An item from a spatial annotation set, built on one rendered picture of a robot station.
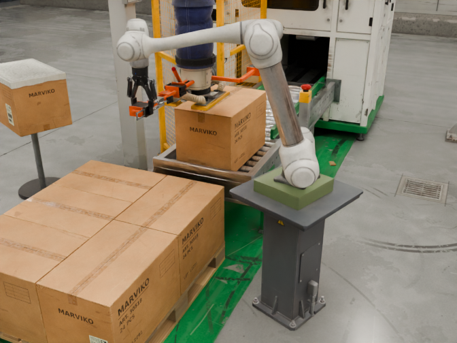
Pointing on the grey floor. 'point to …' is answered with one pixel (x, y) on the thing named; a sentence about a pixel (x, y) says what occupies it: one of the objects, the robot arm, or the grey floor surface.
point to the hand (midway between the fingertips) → (143, 107)
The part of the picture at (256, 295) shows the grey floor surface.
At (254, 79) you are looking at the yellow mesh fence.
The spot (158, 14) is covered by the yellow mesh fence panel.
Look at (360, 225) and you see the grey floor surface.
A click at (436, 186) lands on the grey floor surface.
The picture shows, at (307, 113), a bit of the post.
